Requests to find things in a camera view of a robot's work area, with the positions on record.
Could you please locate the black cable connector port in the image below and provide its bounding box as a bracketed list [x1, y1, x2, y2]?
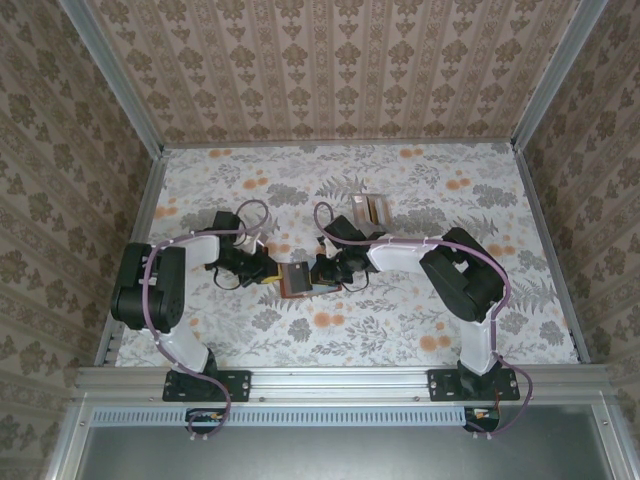
[185, 407, 226, 434]
[463, 405, 501, 432]

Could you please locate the thin black left gripper cable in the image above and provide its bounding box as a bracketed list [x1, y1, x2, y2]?
[212, 264, 251, 291]

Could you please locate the thin black right gripper cable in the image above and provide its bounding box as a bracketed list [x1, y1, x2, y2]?
[344, 269, 374, 295]

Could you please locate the aluminium table side rail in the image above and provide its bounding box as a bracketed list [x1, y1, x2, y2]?
[97, 149, 169, 369]
[513, 144, 592, 365]

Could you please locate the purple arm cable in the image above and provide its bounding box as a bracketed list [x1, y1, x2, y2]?
[142, 199, 271, 444]
[313, 201, 534, 441]

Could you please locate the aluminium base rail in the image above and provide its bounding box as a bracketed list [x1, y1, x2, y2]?
[73, 366, 614, 401]

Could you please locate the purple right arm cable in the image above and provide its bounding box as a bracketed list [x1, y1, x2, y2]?
[313, 201, 534, 441]

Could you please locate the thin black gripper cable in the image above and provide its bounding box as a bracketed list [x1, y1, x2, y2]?
[344, 269, 374, 295]
[212, 264, 251, 291]

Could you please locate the slotted white cable duct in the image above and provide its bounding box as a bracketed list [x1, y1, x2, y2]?
[92, 405, 476, 428]

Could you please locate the thin aluminium table rail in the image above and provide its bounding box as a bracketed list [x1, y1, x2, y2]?
[162, 141, 516, 149]

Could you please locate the brown leather card holder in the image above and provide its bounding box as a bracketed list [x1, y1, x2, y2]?
[277, 259, 347, 301]

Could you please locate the clear acrylic card stand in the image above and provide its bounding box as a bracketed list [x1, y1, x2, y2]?
[350, 192, 395, 237]

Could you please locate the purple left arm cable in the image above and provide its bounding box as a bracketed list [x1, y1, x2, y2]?
[142, 199, 271, 444]

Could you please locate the grey metal panel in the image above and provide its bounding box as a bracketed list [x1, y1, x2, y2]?
[47, 394, 634, 480]

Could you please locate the aluminium frame post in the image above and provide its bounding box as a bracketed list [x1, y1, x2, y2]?
[512, 0, 611, 151]
[57, 0, 166, 157]

